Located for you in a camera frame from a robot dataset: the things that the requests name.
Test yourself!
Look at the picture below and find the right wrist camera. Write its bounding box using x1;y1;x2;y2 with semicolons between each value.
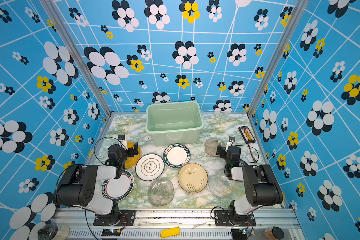
227;137;236;148

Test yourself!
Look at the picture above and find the large white red-rimmed plate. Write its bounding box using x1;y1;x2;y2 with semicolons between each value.
101;171;134;202

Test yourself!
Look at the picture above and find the yellow polka dot plate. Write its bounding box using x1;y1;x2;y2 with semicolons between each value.
125;147;141;168

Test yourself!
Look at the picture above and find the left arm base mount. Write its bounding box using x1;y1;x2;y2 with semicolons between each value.
93;210;136;227

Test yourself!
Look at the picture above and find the clear tape roll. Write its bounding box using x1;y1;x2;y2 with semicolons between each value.
37;224;70;240

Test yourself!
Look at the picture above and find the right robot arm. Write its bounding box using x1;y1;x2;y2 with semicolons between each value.
217;145;283;217

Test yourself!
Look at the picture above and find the small white green-rimmed plate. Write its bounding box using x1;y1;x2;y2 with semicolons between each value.
135;154;165;181

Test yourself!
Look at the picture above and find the clear glass plate back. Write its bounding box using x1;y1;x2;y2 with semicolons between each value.
205;138;225;157

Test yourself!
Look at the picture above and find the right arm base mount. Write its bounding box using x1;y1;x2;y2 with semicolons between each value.
212;209;256;228

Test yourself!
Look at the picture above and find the clear glass plate front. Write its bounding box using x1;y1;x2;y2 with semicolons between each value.
148;179;174;207

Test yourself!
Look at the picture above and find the white teal lettered plate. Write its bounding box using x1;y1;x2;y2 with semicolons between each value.
163;144;191;169

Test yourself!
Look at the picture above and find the clear glass plate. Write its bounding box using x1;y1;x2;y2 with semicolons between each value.
208;175;233;198
205;138;225;157
148;179;174;207

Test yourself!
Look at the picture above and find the mint green plastic bin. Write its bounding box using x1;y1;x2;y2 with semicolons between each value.
145;101;204;147

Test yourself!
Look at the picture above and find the brown jar black lid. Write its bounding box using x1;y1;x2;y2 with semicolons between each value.
263;226;285;240

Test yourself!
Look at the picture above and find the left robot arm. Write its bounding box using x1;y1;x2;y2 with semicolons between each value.
54;141;140;218

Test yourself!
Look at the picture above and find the yellow plastic block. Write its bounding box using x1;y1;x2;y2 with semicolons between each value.
160;227;181;239

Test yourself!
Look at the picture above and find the beige ceramic plate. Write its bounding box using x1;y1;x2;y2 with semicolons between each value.
177;163;209;194

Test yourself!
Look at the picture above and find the aluminium front rail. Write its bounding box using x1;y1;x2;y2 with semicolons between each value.
54;209;305;240

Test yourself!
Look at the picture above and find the clear glass plate right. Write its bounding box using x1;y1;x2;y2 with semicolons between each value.
208;175;233;198

